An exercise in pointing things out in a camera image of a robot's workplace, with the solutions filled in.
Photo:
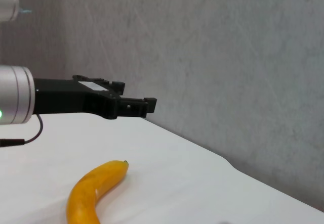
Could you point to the yellow banana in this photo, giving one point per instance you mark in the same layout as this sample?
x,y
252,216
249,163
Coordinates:
x,y
86,191

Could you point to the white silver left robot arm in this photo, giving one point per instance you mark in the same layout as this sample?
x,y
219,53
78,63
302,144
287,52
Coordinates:
x,y
15,95

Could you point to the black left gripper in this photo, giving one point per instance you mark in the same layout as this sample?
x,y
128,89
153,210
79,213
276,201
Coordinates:
x,y
63,97

